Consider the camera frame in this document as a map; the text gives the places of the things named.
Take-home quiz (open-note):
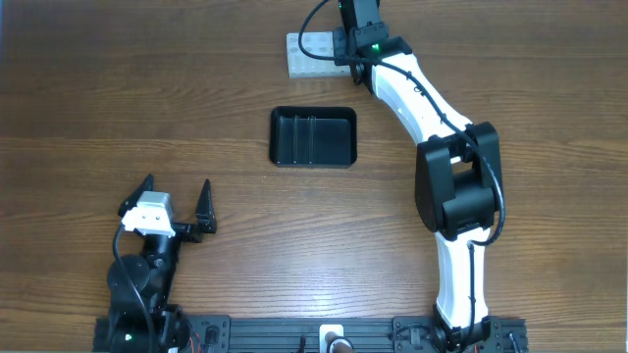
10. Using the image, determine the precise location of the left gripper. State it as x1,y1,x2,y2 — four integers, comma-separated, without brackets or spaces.
117,173,219,244

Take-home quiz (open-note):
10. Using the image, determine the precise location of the black cable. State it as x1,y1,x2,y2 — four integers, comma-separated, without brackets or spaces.
296,0,507,249
111,224,161,353

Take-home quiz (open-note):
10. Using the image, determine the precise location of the black tray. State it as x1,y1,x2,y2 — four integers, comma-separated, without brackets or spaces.
268,105,358,170

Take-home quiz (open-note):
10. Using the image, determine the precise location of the white test tube rack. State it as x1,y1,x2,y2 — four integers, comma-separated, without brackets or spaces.
286,30,354,80

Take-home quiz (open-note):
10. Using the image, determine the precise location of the mounting rail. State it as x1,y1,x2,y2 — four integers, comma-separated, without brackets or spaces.
92,313,529,353

